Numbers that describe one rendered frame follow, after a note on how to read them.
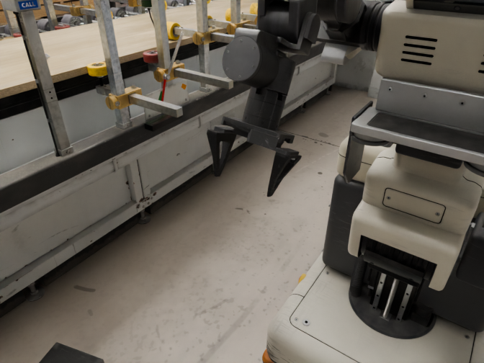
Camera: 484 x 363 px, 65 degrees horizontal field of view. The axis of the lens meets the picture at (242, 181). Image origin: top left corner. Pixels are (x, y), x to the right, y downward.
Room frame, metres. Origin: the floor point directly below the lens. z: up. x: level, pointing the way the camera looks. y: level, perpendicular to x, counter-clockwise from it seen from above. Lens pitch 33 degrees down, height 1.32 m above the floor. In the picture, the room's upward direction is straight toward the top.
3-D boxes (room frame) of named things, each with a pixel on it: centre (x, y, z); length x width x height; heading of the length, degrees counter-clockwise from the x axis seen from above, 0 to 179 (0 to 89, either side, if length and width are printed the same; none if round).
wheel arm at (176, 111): (1.35, 0.39, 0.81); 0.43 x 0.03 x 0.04; 55
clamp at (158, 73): (1.58, 0.31, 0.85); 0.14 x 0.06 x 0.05; 145
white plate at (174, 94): (1.52, 0.31, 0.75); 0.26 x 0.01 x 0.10; 145
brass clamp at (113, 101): (1.37, 0.45, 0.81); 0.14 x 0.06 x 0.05; 145
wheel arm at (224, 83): (1.54, 0.22, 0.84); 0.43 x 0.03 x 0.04; 55
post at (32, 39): (1.13, 0.61, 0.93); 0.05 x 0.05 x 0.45; 55
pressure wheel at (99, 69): (1.47, 0.56, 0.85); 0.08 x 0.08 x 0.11
